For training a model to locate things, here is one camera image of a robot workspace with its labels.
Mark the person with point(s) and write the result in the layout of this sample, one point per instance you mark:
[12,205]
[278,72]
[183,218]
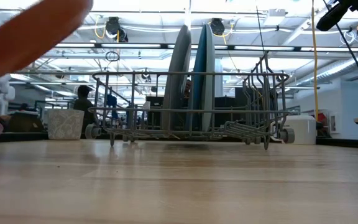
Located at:
[84,105]

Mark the orange plate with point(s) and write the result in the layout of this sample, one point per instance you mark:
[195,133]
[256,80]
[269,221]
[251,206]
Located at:
[26,34]

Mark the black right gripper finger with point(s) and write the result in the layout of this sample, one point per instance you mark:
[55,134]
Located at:
[331,18]

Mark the white robot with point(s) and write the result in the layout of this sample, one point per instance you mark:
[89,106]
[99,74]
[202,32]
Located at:
[0,93]

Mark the white speckled container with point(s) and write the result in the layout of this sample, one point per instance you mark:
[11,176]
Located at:
[65,124]

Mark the pale green plate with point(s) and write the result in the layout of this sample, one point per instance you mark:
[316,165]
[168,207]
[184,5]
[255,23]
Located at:
[210,77]

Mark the blue plate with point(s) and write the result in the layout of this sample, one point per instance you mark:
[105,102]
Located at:
[199,77]

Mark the white mug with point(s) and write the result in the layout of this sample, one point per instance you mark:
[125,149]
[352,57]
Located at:
[303,130]

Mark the grey plate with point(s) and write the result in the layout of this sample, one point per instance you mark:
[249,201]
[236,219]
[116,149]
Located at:
[176,81]

